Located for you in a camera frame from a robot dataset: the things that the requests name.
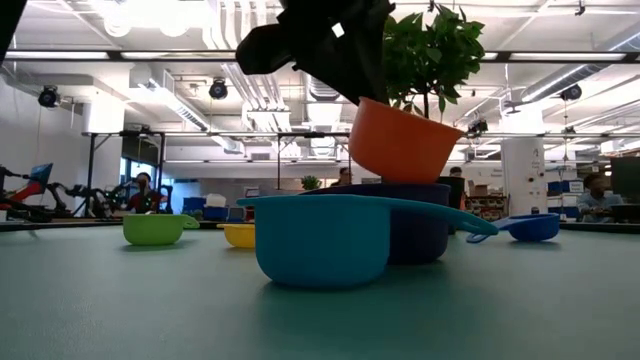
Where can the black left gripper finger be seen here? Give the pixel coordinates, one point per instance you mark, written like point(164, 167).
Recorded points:
point(375, 70)
point(345, 75)

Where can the orange measuring cup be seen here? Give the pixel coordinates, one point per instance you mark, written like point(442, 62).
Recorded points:
point(400, 145)

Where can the cyan measuring cup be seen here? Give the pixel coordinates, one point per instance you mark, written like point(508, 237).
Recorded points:
point(320, 240)

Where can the navy blue measuring cup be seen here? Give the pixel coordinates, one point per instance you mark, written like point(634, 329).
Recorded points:
point(420, 235)

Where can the yellow measuring cup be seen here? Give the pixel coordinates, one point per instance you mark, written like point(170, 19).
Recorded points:
point(240, 236)

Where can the royal blue measuring cup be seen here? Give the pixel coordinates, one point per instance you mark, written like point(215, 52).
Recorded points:
point(535, 227)

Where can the green measuring cup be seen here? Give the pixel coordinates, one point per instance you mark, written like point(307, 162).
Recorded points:
point(150, 230)

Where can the black background robot arm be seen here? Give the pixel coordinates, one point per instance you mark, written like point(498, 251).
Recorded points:
point(62, 197)
point(100, 200)

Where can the green plant in black pot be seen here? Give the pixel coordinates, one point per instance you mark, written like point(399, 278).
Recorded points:
point(435, 55)

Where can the person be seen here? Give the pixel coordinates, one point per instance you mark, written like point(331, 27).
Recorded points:
point(145, 197)
point(343, 176)
point(597, 200)
point(455, 172)

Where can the small background potted plant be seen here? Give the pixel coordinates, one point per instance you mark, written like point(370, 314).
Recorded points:
point(310, 182)

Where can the black round hanging fixture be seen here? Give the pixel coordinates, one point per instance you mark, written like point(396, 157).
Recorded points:
point(48, 97)
point(571, 92)
point(218, 90)

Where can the black overhead light bar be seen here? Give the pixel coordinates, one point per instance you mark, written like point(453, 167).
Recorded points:
point(175, 56)

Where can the white plastic container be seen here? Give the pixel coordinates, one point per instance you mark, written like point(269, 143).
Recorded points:
point(216, 200)

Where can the white round pillar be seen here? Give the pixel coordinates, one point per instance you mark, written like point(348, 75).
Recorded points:
point(523, 180)

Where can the blue storage bin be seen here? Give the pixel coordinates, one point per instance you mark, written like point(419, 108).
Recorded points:
point(216, 213)

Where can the black monitor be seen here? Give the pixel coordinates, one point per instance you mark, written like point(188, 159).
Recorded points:
point(626, 180)

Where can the green table mat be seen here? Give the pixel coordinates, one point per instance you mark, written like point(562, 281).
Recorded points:
point(150, 310)

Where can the blue monitor screen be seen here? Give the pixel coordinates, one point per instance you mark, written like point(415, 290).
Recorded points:
point(41, 173)

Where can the black aluminium table frame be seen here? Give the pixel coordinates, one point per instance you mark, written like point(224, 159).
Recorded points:
point(75, 225)

